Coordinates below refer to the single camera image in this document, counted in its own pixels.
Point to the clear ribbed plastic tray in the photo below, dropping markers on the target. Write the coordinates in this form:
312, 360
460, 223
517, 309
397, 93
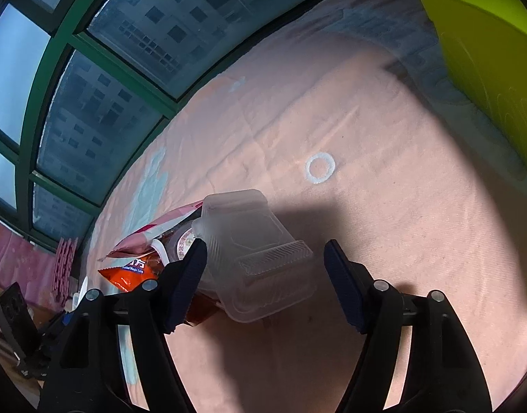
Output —
263, 275

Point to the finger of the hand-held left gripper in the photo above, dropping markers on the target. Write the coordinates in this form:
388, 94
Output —
59, 325

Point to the pink ridged plastic piece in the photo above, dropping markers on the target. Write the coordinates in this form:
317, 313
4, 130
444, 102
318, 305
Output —
65, 266

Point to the lime green cardboard box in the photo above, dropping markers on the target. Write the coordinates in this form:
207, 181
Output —
483, 51

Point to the pink printed blanket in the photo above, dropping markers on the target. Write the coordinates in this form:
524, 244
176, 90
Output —
332, 116

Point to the green window frame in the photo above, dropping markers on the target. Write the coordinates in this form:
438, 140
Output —
34, 129

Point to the pink snack wrapper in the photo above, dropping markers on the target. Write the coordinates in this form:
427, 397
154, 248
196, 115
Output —
151, 234

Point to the grey apartment building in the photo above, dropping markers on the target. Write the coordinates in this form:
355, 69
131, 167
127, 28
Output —
160, 30

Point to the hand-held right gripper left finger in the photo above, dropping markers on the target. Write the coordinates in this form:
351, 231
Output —
184, 292

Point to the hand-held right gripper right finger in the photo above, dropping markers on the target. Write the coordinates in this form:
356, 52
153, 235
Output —
345, 288

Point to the small cup with printed lid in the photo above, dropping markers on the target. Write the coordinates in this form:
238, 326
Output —
184, 241

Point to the black rectangular device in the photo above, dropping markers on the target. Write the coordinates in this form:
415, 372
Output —
13, 314

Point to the orange snack packet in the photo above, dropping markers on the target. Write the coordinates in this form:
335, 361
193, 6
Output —
130, 273

